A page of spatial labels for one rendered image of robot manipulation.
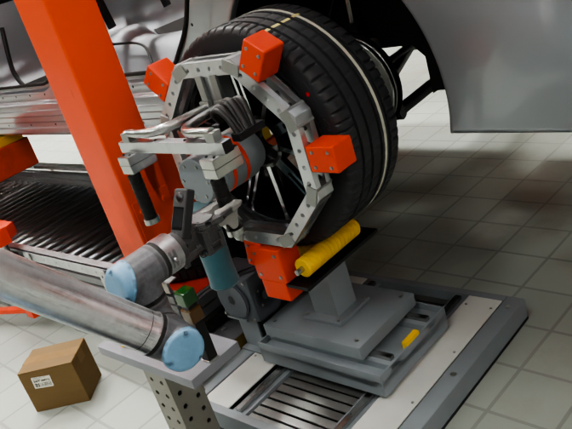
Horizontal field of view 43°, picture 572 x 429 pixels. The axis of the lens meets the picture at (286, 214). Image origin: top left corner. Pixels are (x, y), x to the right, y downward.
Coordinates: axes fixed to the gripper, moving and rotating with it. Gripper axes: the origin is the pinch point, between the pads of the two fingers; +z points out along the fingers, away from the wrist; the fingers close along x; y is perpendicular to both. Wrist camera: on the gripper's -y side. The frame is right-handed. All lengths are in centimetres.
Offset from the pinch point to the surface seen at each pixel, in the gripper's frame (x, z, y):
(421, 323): 9, 46, 66
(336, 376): -6, 21, 71
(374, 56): -1, 68, -12
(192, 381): -7.4, -24.2, 38.5
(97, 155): -63, 6, -8
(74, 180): -263, 96, 54
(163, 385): -29, -21, 49
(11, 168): -250, 58, 28
